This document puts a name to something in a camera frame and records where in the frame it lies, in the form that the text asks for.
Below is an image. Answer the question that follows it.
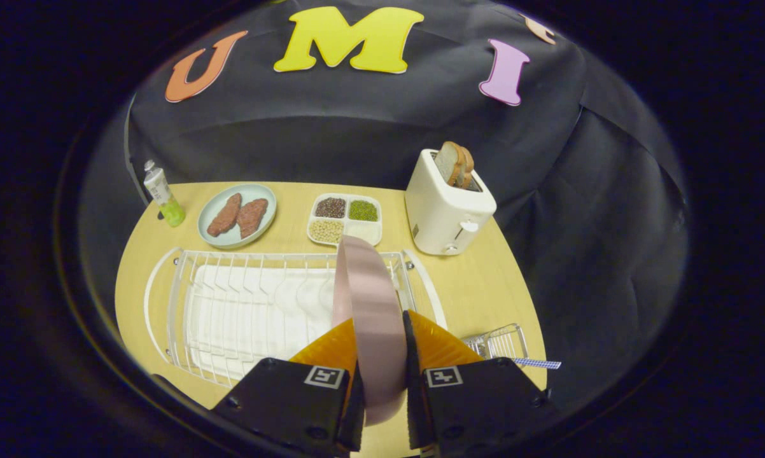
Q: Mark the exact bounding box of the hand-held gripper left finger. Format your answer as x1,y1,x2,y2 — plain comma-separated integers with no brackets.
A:
211,318,365,457

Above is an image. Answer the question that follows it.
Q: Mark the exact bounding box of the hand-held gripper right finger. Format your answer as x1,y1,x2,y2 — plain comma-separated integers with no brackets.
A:
402,310,558,458

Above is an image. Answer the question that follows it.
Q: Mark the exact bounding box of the metal wire basket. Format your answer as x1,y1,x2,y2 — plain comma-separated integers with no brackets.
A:
462,323,530,361

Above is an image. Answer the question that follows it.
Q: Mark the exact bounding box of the white wire dish rack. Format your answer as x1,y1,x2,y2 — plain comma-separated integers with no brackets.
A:
144,248,448,389

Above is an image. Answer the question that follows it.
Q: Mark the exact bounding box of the pink plate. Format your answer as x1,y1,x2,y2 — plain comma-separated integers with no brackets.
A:
332,235,409,426

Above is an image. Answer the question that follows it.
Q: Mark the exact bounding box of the light blue plate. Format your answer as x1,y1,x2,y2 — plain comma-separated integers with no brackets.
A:
197,184,278,250

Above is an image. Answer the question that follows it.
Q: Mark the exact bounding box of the brown meat patty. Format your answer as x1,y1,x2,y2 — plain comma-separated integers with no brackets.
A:
206,193,243,238
237,198,269,239

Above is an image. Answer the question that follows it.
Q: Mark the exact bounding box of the white divided tray of beans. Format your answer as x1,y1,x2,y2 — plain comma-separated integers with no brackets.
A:
306,193,383,247

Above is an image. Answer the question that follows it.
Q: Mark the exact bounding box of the white toaster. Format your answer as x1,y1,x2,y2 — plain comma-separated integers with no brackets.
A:
404,149,498,256

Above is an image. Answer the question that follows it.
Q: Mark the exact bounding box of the clear bottle with green liquid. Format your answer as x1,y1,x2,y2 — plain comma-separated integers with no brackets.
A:
143,160,186,228

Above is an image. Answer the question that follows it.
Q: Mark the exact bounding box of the black backdrop cloth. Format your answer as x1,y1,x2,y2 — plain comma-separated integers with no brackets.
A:
80,0,689,414

